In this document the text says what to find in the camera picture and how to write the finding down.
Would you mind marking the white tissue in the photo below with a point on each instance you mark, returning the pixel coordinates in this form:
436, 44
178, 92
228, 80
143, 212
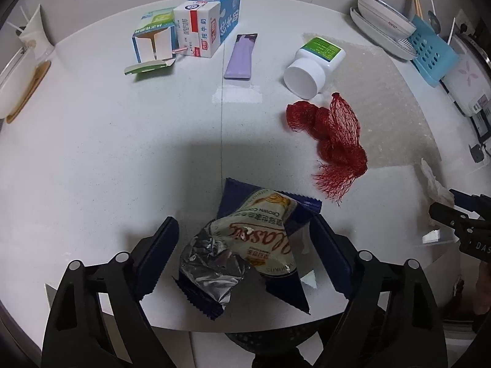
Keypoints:
433, 184

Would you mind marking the white bowl blue pattern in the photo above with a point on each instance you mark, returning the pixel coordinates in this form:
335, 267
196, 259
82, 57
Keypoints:
387, 11

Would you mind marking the small black object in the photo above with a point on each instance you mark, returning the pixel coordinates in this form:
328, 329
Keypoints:
476, 153

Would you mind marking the blue plastic utensil holder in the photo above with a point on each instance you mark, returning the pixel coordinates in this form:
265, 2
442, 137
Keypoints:
433, 51

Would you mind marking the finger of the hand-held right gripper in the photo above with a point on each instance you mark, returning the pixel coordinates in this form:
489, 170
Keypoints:
447, 216
470, 201

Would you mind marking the person's right hand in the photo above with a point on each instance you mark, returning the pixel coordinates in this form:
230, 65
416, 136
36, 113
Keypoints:
484, 287

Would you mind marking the white plastic utensil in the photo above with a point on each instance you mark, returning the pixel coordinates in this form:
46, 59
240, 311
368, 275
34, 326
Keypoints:
451, 30

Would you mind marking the red mesh net bag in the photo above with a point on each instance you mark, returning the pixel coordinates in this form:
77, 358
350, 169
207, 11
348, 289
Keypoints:
337, 138

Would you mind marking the blue patterned plate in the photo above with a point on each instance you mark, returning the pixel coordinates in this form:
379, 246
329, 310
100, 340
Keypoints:
378, 38

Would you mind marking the metal spoon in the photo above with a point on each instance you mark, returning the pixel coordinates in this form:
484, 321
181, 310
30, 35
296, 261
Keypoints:
434, 21

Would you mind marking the dark blue snack wrapper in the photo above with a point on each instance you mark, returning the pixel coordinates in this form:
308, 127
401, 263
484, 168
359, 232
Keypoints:
245, 237

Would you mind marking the purple sachet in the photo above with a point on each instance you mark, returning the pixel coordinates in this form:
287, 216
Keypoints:
239, 57

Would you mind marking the wooden chopstick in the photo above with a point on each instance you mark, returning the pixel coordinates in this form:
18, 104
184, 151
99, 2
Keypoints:
413, 2
417, 2

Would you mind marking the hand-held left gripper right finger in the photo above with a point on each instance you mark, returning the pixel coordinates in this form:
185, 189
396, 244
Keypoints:
330, 253

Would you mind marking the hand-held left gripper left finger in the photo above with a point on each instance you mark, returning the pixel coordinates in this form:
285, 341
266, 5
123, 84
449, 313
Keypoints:
159, 253

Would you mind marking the white stick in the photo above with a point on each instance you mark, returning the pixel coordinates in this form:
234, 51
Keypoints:
25, 15
14, 27

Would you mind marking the blue white milk carton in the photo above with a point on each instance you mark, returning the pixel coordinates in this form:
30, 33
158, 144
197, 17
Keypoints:
214, 15

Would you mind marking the white floral rice cooker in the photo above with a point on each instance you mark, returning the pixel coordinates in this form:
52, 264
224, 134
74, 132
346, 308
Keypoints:
466, 73

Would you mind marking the green white small carton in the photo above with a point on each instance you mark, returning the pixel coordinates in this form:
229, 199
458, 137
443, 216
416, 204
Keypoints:
153, 27

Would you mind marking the white pill bottle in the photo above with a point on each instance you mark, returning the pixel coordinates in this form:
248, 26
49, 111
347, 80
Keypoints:
307, 73

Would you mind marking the plain white bowl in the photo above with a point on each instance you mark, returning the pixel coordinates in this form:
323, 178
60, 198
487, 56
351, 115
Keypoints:
11, 84

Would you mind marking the clear bubble wrap sheet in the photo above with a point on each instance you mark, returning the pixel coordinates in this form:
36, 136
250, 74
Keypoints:
391, 96

